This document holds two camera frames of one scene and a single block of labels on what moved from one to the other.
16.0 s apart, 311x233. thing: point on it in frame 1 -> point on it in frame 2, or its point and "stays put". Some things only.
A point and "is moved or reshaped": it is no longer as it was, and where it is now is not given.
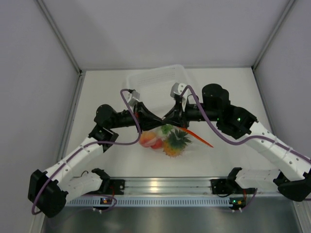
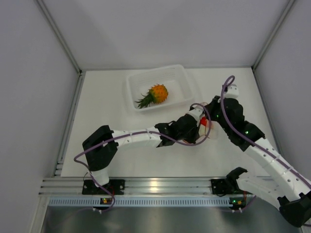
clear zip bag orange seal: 172,140 is moved or reshaped
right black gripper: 180,118 -> 212,106
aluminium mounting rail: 177,186 stays put
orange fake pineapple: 176,143 -> 158,94
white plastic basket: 154,86 stays put
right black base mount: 222,186 stays put
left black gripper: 144,117 -> 194,137
